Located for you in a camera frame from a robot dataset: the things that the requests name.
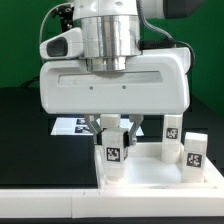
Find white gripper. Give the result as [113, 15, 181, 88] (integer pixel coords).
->
[40, 47, 190, 147]

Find white square tabletop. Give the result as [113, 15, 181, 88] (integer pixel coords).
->
[94, 142, 224, 189]

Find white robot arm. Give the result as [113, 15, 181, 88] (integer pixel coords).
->
[40, 0, 205, 144]

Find paper sheet with markers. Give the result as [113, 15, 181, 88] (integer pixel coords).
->
[50, 117, 144, 137]

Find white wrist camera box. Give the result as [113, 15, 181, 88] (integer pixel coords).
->
[39, 27, 84, 60]

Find black floor cables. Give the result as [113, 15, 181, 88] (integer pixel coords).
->
[20, 75, 41, 89]

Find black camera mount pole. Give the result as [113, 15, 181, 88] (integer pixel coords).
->
[51, 3, 74, 32]

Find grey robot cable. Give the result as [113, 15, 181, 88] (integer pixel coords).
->
[38, 2, 73, 64]

